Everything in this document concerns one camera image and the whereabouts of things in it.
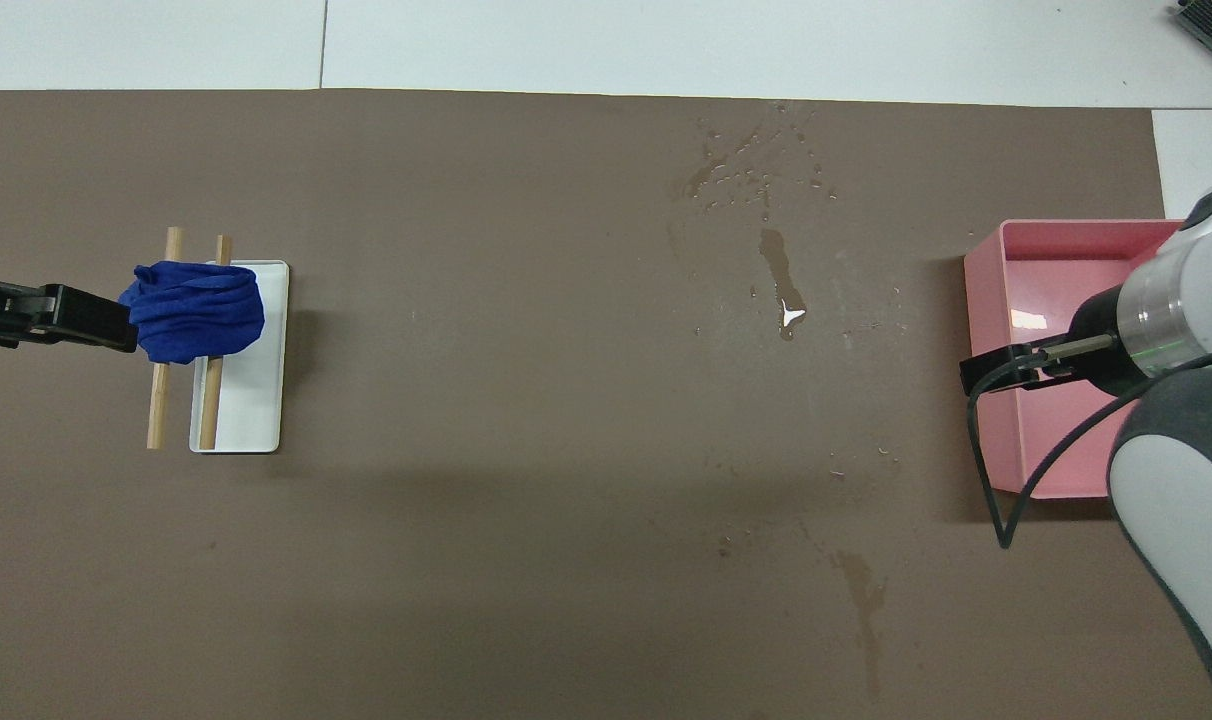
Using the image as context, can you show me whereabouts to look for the pink plastic bin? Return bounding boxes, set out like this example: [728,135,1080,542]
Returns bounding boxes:
[963,219,1192,499]

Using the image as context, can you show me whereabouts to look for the blue towel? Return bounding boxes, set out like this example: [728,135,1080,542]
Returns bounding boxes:
[118,260,266,366]

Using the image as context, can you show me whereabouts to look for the scattered water droplets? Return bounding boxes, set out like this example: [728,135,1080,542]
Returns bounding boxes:
[680,100,839,223]

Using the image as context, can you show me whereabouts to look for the white rack with wooden rods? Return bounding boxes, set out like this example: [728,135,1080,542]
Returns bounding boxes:
[189,260,291,455]

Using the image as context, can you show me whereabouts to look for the brown table mat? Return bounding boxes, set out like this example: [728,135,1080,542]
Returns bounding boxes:
[0,88,1212,720]

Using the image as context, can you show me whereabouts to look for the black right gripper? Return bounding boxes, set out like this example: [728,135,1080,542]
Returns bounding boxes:
[959,284,1139,397]

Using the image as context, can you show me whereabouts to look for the wooden rack rod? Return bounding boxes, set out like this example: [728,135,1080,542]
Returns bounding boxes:
[146,226,185,451]
[198,234,234,451]

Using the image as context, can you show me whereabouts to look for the water puddle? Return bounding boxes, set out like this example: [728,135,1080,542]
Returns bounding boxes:
[759,228,809,343]

